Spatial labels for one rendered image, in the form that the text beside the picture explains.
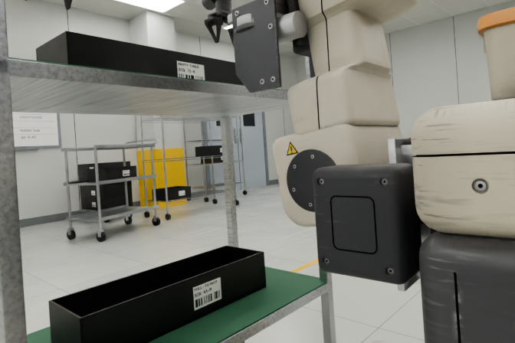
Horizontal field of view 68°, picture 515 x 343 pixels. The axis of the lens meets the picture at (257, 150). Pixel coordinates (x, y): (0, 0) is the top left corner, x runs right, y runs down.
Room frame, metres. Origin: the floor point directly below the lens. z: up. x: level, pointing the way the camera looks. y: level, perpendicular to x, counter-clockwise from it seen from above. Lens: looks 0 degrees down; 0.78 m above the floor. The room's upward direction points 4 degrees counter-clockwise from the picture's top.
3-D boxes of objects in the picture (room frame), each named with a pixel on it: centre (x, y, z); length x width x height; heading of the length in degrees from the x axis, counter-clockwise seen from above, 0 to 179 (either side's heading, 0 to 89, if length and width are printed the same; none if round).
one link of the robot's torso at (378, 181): (0.64, -0.15, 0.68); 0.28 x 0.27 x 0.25; 139
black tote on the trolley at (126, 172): (4.14, 1.58, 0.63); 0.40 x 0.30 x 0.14; 152
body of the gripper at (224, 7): (1.30, 0.08, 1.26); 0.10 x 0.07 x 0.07; 139
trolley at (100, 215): (4.17, 1.56, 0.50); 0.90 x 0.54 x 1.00; 152
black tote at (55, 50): (1.09, 0.27, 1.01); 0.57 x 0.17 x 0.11; 139
